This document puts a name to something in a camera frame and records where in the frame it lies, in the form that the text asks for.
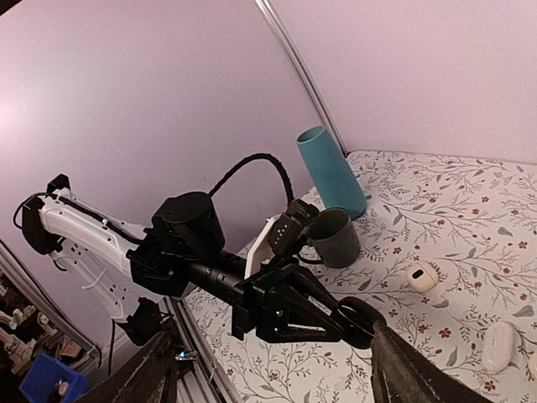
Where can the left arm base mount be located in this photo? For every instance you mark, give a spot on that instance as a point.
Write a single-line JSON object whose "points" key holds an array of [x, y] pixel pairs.
{"points": [[144, 323]]}

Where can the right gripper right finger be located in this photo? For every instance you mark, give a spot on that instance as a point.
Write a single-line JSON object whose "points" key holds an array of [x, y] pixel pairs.
{"points": [[401, 374]]}

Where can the left aluminium frame post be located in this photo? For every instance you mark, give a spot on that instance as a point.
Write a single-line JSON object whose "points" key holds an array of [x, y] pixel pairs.
{"points": [[300, 67]]}

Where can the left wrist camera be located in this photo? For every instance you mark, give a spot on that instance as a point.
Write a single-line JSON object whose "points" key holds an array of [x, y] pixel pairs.
{"points": [[280, 235]]}

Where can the teal tapered vase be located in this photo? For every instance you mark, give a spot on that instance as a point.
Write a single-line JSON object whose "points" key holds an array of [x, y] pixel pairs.
{"points": [[333, 178]]}

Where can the floral patterned table mat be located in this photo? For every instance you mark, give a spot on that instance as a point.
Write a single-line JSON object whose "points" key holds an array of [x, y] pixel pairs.
{"points": [[474, 220]]}

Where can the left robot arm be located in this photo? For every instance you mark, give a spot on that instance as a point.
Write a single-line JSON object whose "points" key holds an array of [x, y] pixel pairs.
{"points": [[131, 268]]}

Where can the blue plastic storage bin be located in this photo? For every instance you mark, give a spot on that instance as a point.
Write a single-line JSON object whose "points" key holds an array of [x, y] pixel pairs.
{"points": [[49, 380]]}

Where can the dark grey mug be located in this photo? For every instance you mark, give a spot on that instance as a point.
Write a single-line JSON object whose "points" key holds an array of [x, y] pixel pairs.
{"points": [[334, 239]]}

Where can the closed white earbud case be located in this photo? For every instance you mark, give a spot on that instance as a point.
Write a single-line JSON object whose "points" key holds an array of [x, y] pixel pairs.
{"points": [[498, 346]]}

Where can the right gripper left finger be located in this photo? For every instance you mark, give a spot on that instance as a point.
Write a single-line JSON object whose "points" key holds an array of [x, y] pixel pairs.
{"points": [[150, 375]]}

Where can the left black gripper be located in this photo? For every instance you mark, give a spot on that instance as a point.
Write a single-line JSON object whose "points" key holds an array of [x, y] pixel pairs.
{"points": [[288, 305]]}

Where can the open white earbud case left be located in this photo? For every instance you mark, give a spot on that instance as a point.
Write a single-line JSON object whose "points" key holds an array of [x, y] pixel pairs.
{"points": [[422, 276]]}

